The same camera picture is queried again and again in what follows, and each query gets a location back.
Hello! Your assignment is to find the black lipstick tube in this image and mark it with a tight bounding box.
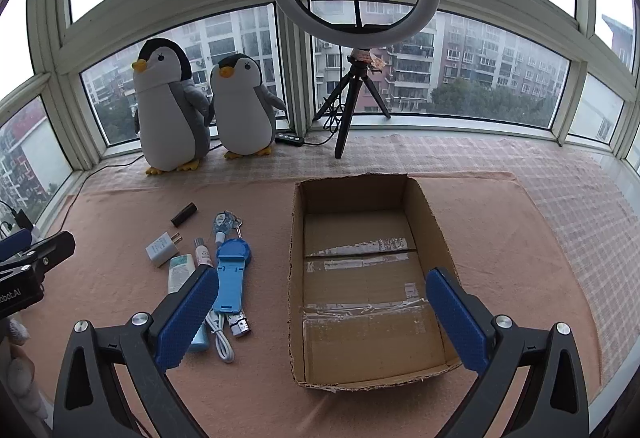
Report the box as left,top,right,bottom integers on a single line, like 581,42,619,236
170,203,198,228

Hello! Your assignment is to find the blue sanitizer bottle keychain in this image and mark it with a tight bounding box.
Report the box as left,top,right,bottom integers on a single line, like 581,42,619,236
213,210,243,246

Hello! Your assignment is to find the small plush penguin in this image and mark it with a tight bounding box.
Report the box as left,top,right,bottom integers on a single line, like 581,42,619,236
210,53,286,159

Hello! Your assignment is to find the black inline remote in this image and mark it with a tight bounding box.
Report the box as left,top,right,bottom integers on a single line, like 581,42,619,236
274,132,305,147

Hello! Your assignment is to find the white cable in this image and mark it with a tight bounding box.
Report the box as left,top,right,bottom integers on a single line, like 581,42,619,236
205,308,237,364

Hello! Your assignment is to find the black tripod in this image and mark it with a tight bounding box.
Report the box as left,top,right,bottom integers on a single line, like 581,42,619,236
312,49,390,159

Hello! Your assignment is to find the white USB charger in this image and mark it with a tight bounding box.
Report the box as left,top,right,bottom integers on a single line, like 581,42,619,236
145,232,182,268

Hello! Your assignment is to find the white blue lotion tube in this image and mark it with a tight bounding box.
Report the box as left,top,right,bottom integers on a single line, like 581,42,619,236
167,254,209,352

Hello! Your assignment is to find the white gloved left hand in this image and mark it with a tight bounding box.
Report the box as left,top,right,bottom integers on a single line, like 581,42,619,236
1,317,48,422

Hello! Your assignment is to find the brown cardboard box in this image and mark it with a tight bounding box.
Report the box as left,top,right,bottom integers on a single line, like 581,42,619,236
288,173,461,392

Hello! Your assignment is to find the pink plaid mat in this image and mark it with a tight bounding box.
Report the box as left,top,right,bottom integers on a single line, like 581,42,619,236
81,135,639,383

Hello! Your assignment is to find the pink blanket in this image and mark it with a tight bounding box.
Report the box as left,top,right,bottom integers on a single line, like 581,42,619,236
22,173,601,437

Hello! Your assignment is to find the small pink white bottle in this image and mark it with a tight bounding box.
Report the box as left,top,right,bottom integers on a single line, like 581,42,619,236
193,237,214,267

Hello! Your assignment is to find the blue phone stand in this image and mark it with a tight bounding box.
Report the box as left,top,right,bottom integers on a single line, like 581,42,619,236
213,237,252,314

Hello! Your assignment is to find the large plush penguin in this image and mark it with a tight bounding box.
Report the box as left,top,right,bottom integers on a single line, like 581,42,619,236
131,37,213,176

